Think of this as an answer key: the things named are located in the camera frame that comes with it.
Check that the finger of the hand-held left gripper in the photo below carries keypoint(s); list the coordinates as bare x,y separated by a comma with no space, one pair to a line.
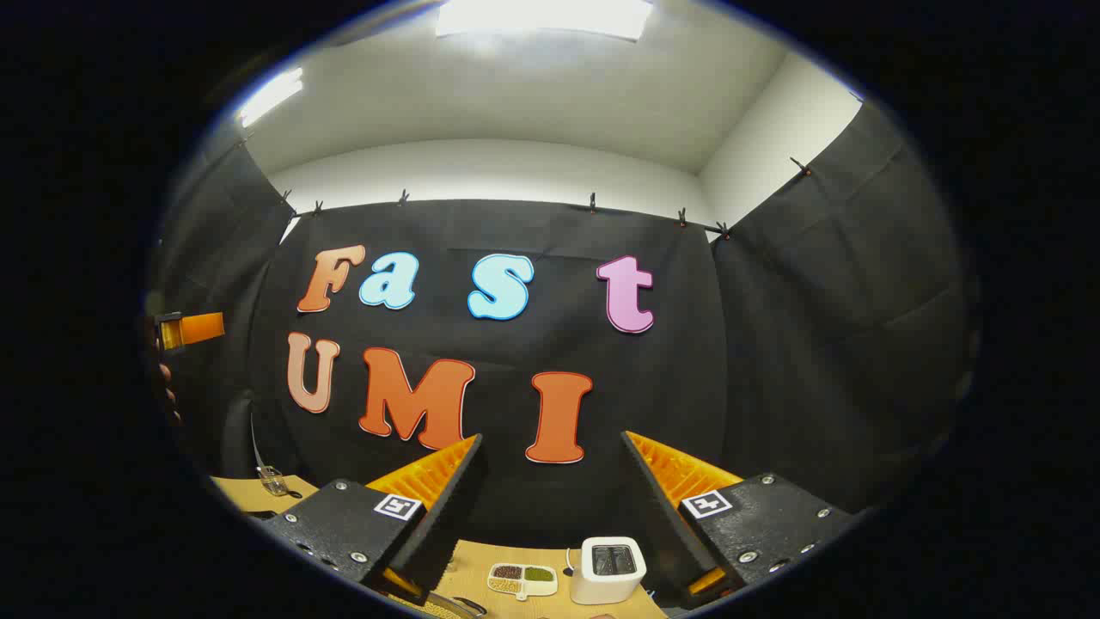
202,328

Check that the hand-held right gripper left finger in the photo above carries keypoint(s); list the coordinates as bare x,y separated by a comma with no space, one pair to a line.
447,507

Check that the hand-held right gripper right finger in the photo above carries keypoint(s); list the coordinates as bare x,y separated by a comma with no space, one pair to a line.
657,516

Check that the white toaster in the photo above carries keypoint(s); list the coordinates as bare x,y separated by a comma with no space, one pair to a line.
606,572

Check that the pile of red beans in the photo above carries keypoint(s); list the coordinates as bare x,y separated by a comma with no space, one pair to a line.
508,572

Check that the small pile of soybeans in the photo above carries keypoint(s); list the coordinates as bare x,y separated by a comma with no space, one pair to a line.
505,586

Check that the pile of green mung beans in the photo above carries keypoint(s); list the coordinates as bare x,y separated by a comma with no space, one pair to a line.
539,574

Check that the white divided plate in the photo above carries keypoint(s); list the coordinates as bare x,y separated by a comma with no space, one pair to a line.
522,593

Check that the thin grey rod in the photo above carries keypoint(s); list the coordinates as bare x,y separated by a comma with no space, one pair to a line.
256,443

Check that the clear glass cup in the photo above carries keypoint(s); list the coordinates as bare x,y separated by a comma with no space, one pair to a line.
273,481

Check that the black backdrop cloth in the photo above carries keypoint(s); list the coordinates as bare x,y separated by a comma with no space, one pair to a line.
773,344

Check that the row of black cloth clips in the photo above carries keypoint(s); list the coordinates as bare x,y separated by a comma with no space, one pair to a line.
592,203

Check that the large ceiling light panel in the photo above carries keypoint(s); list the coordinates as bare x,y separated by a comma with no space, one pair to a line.
541,17

